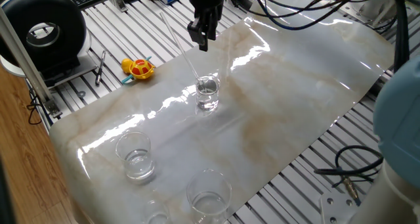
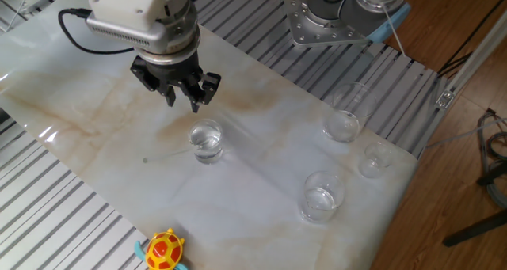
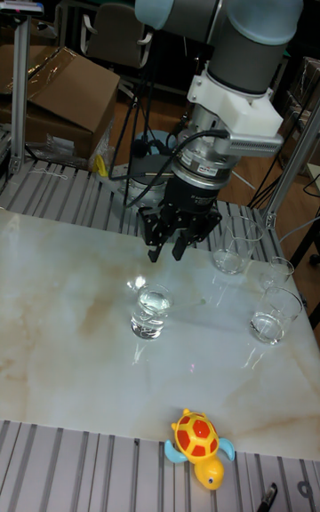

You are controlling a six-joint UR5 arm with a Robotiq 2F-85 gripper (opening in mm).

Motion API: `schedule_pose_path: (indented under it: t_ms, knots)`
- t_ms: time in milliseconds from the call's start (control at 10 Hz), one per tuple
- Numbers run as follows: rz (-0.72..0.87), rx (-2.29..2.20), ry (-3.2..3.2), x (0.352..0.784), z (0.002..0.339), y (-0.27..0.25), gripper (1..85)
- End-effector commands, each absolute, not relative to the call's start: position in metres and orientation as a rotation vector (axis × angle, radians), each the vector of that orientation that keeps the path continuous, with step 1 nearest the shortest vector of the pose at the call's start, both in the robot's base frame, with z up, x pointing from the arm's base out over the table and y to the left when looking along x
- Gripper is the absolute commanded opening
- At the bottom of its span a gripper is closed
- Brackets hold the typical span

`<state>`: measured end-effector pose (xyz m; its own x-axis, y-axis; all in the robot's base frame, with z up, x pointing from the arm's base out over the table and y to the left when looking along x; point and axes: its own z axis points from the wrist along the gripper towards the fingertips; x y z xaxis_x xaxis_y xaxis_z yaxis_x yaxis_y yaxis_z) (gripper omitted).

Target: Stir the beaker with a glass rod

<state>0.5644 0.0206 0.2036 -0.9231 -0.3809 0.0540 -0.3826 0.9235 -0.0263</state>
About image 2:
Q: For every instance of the aluminium frame bar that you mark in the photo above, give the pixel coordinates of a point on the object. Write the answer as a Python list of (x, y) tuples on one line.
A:
[(471, 64)]

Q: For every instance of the yellow orange toy turtle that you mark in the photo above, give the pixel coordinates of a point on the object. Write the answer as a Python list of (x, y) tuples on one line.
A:
[(164, 252)]

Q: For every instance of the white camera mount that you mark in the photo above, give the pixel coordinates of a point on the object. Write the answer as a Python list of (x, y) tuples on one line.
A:
[(126, 1)]

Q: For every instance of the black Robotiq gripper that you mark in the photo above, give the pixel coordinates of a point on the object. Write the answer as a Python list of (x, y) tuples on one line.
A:
[(170, 68)]

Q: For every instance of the small water-filled glass beaker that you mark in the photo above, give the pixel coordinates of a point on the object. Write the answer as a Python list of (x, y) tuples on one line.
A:
[(206, 149)]

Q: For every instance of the black stand leg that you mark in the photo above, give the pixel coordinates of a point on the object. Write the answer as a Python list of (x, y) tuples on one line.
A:
[(475, 228), (493, 175)]

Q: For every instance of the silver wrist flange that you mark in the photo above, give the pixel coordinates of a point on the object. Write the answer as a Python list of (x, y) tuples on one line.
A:
[(178, 32)]

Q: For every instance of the tiny empty glass beaker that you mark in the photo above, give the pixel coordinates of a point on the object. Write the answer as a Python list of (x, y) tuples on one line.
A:
[(372, 165)]

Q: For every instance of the medium glass beaker with water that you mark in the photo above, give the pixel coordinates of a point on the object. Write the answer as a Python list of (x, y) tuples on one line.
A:
[(319, 202)]

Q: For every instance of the large glass beaker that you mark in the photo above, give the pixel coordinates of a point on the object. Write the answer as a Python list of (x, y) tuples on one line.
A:
[(342, 123)]

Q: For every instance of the marble pattern table mat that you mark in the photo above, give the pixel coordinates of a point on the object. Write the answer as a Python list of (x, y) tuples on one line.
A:
[(245, 191)]

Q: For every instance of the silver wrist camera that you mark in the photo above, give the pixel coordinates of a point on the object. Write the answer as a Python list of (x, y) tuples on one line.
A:
[(123, 34)]

